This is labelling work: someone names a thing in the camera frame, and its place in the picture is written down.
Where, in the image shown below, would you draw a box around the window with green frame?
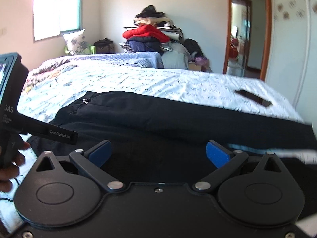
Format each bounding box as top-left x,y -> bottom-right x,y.
33,0 -> 82,41

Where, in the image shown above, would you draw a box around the floral pillow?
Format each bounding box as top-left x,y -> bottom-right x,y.
63,29 -> 90,56

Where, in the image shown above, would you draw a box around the pile of clothes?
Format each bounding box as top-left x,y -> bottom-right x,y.
120,5 -> 212,73

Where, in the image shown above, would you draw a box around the white quilt with script print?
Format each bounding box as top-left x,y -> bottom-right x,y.
1,60 -> 316,237

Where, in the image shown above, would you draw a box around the black bag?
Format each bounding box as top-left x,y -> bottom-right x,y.
94,38 -> 115,54

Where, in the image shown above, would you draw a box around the blue knitted blanket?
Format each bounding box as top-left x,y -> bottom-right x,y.
61,52 -> 164,69

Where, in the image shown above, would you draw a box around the black smartphone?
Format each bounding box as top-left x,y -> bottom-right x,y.
234,90 -> 272,107

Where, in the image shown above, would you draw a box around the black pants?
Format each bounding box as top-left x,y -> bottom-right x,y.
27,91 -> 317,221

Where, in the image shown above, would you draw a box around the patterned colourful blanket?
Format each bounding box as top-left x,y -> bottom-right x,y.
23,59 -> 78,93

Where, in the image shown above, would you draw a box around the white wardrobe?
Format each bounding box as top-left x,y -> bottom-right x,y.
266,0 -> 316,127

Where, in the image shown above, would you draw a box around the green plastic stool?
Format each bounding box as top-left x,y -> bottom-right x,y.
64,45 -> 97,56

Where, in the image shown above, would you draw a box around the person's left hand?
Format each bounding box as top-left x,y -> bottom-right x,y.
0,141 -> 30,192

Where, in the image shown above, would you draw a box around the wooden door frame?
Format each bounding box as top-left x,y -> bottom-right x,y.
223,0 -> 272,81

